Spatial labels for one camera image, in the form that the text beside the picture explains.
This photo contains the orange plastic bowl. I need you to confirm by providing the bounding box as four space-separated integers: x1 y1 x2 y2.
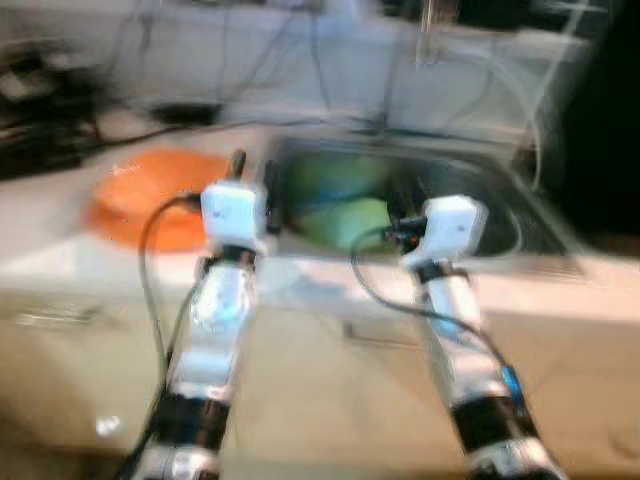
100 148 233 226

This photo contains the green plastic plate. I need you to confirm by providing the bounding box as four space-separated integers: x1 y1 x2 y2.
285 150 401 251

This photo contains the small black power brick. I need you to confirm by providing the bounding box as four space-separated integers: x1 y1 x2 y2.
150 100 226 126

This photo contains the stainless steel sink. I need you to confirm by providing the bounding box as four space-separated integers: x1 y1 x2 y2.
255 135 586 276

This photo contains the black power strip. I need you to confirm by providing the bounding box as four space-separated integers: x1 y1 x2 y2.
0 120 101 181

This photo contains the metal faucet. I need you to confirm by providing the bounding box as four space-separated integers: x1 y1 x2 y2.
415 0 461 66

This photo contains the black charger box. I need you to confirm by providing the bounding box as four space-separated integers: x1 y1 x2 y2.
0 45 96 113

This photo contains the large black object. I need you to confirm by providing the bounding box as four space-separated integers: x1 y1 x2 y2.
560 0 640 236

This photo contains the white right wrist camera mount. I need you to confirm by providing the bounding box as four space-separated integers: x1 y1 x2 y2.
400 195 489 271

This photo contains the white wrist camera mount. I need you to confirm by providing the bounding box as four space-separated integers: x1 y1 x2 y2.
200 180 271 251
400 195 489 271

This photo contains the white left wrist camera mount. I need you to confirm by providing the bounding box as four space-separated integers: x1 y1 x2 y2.
200 180 271 251

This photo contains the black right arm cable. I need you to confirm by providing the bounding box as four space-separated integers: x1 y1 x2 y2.
350 225 521 401

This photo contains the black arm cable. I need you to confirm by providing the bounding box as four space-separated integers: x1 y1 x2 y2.
138 193 206 421
350 225 521 401

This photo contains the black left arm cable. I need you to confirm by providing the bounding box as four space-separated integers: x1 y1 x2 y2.
138 193 206 421

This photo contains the white faucet hose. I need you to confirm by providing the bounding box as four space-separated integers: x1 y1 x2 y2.
460 40 561 191

